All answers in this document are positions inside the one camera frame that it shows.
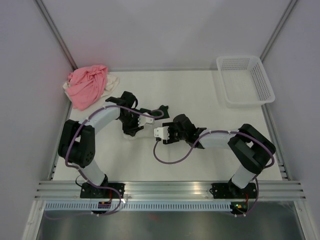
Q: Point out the pink t-shirt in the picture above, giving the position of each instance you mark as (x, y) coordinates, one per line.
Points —
(86, 85)

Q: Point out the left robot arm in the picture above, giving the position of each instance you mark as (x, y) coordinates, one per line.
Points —
(77, 144)

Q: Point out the white slotted cable duct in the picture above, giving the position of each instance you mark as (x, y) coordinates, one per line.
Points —
(175, 206)

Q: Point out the aluminium mounting rail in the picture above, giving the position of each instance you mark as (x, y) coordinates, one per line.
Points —
(171, 190)

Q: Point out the white and green t-shirt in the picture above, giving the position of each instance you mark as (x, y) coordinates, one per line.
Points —
(147, 132)

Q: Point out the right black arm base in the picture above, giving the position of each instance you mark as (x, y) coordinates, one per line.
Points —
(230, 191)

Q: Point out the cream white t-shirt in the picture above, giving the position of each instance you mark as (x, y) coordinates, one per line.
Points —
(111, 84)

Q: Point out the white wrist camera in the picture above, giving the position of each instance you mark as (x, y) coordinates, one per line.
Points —
(145, 120)
(162, 133)

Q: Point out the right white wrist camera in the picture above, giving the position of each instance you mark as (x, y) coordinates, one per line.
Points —
(162, 133)

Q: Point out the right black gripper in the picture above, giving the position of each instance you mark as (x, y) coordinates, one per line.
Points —
(171, 140)

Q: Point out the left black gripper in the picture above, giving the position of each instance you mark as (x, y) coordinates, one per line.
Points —
(136, 116)

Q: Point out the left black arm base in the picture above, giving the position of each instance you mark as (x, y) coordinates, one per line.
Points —
(90, 192)

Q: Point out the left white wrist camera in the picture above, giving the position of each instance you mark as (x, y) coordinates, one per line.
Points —
(145, 120)

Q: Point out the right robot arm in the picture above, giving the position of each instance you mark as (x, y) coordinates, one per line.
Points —
(253, 150)

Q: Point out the white plastic basket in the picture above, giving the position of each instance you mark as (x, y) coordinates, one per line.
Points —
(245, 83)

